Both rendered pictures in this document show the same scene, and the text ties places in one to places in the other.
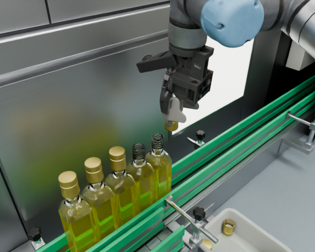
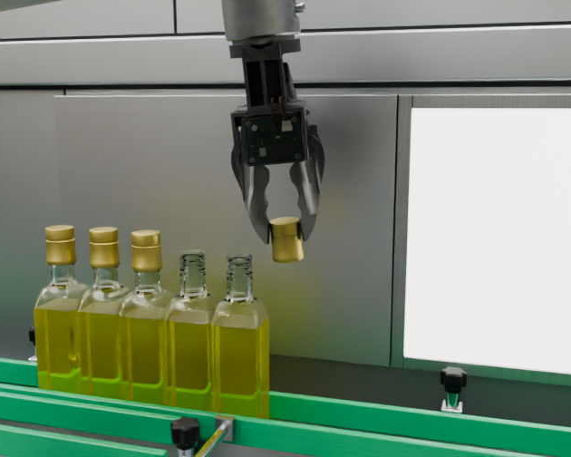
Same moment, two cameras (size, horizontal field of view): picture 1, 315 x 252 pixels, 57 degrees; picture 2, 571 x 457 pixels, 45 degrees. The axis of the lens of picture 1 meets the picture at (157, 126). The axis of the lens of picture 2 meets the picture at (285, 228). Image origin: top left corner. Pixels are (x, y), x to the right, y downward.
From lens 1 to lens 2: 75 cm
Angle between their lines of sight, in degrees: 58
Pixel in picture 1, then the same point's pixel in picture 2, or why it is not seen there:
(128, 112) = not seen: hidden behind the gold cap
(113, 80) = not seen: hidden behind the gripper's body
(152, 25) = (351, 62)
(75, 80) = (179, 121)
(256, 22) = not seen: outside the picture
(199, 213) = (178, 422)
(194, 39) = (233, 18)
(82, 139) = (176, 236)
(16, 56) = (111, 63)
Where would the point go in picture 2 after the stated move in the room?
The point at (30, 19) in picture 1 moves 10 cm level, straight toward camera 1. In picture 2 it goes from (150, 23) to (90, 15)
